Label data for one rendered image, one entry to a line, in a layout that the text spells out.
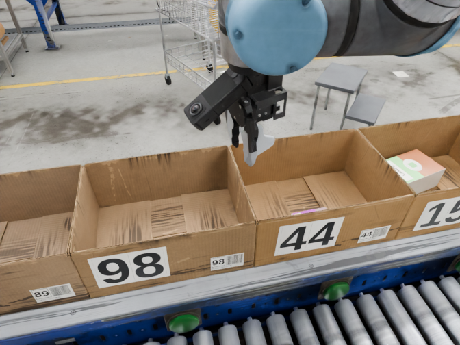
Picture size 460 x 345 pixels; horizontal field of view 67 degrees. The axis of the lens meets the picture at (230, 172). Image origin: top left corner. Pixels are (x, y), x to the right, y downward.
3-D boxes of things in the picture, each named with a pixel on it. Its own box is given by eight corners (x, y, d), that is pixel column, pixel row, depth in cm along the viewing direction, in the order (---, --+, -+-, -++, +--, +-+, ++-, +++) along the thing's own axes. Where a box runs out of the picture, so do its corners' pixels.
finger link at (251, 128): (261, 154, 60) (257, 108, 55) (253, 157, 60) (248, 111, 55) (248, 142, 64) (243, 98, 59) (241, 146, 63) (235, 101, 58)
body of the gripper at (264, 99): (285, 120, 61) (292, 57, 52) (242, 136, 58) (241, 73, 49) (263, 97, 65) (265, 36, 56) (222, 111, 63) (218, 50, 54)
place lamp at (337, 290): (322, 304, 90) (327, 289, 85) (320, 299, 91) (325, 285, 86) (347, 298, 91) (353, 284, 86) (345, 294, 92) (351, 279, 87)
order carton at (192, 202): (89, 299, 79) (66, 254, 68) (98, 208, 101) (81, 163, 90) (254, 267, 86) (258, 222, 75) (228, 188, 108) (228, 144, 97)
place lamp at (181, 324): (171, 337, 83) (168, 323, 79) (170, 332, 84) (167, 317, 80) (200, 330, 84) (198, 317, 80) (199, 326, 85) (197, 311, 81)
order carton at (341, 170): (252, 267, 86) (256, 222, 75) (228, 188, 108) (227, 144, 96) (395, 240, 92) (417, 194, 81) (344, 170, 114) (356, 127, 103)
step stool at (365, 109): (366, 147, 272) (382, 97, 243) (306, 129, 291) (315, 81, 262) (378, 122, 299) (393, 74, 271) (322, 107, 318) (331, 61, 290)
